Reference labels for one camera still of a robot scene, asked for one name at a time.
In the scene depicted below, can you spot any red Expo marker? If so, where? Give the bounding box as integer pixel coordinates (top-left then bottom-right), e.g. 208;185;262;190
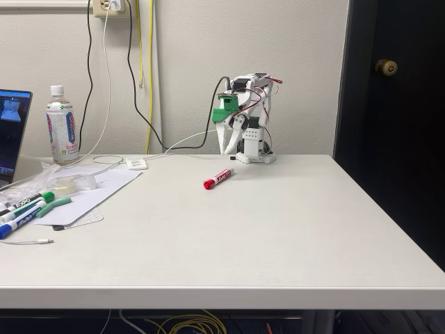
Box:
203;166;235;191

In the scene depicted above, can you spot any green capped Expo marker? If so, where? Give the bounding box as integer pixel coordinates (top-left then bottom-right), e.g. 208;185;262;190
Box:
0;190;56;217

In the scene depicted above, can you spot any green label Expo marker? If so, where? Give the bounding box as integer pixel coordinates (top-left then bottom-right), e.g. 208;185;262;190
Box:
0;200;48;225

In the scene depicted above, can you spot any blue capped Expo marker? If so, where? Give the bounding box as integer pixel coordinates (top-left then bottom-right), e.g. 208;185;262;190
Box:
0;212;36;240

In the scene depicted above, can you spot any small white adapter hub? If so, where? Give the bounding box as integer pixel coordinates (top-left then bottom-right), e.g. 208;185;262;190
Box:
125;157;149;170

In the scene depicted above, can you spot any white paper sheet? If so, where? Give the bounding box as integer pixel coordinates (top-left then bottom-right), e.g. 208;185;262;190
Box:
33;163;143;227

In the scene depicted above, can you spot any brass door knob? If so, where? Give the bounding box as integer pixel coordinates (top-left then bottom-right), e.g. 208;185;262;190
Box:
374;58;399;77

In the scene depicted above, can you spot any black door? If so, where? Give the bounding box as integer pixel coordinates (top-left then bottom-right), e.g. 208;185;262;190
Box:
332;0;445;272

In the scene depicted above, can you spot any grey mesh mat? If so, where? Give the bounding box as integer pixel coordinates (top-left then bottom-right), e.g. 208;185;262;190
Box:
51;205;105;232

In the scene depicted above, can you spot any clear plastic drink bottle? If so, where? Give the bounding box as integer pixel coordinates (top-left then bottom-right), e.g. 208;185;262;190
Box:
46;85;81;166

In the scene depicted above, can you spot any pale green plastic tool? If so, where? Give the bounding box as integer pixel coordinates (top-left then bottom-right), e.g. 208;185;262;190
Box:
35;196;72;219

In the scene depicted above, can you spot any grey table leg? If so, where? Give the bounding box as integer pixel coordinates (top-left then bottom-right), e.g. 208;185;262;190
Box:
302;309;337;334

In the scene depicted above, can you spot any clear plastic bag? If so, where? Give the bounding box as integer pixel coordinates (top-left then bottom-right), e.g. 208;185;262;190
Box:
0;161;62;209

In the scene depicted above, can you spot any silver laptop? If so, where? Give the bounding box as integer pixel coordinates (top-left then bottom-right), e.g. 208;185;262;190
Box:
0;89;39;191

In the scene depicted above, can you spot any white window trim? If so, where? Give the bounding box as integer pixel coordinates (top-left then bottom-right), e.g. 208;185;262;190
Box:
0;0;90;10

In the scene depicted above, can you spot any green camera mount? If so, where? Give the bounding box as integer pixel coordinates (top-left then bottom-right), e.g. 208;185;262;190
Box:
211;92;241;123

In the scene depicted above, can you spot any thin white USB cable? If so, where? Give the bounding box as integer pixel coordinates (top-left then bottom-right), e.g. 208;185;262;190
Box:
144;130;210;161

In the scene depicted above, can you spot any long yellow cable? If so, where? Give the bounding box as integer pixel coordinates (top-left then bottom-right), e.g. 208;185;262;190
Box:
145;0;154;154

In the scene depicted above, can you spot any black camera cable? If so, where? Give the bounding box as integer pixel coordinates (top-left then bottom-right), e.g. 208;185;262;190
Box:
125;0;233;150

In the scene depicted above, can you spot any white charger cable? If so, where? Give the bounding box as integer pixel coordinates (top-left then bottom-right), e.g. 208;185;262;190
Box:
55;3;124;175

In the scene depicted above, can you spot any black power cable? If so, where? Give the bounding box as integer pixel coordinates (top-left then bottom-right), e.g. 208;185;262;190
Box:
78;0;95;159

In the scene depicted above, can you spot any beige wall outlet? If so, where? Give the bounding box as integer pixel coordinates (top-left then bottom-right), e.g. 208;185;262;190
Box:
92;0;126;18

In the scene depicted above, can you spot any coiled yellow cable bundle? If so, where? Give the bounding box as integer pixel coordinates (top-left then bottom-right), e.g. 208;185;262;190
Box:
145;309;229;334

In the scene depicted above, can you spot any white cable with plug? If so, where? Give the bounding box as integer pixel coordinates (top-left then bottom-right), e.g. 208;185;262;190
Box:
0;238;55;246

